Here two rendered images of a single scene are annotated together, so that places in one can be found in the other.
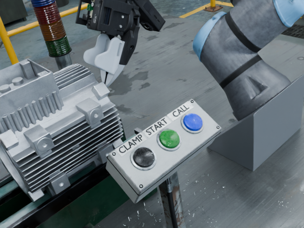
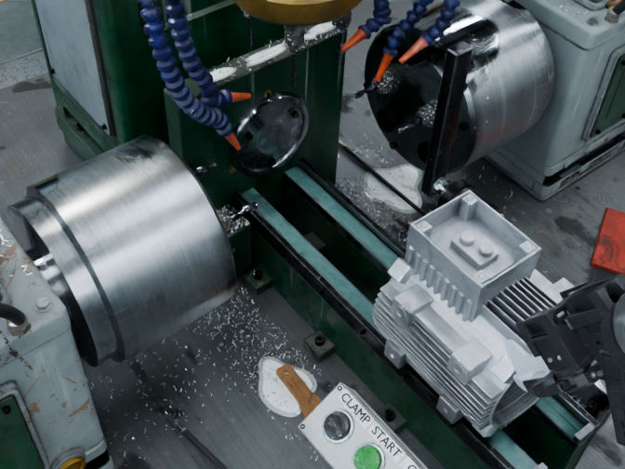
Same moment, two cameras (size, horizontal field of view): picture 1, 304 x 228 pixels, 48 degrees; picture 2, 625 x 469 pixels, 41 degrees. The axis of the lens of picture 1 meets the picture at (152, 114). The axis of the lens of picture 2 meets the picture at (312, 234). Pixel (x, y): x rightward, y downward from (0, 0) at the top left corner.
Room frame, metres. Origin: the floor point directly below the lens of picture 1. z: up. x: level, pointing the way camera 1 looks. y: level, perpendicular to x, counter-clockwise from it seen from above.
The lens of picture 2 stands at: (0.29, -0.43, 1.87)
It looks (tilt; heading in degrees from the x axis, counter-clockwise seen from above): 48 degrees down; 86
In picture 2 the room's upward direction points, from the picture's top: 3 degrees clockwise
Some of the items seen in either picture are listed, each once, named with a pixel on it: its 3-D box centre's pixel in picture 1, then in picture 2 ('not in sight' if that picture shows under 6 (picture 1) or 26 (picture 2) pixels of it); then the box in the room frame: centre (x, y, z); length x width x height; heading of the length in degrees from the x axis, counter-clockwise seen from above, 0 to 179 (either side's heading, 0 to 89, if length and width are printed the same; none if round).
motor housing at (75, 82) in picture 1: (53, 129); (479, 324); (0.56, 0.19, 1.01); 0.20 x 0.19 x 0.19; 125
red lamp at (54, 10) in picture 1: (47, 11); not in sight; (0.91, 0.22, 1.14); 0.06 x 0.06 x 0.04
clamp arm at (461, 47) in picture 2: not in sight; (445, 125); (0.54, 0.45, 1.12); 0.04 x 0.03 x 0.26; 126
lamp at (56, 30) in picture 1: (52, 28); not in sight; (0.91, 0.22, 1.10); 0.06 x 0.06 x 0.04
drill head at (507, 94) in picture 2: not in sight; (469, 75); (0.62, 0.67, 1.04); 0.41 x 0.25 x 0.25; 36
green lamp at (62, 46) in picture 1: (57, 44); not in sight; (0.91, 0.22, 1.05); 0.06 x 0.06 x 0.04
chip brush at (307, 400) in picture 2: not in sight; (321, 417); (0.37, 0.18, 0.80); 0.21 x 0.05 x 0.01; 123
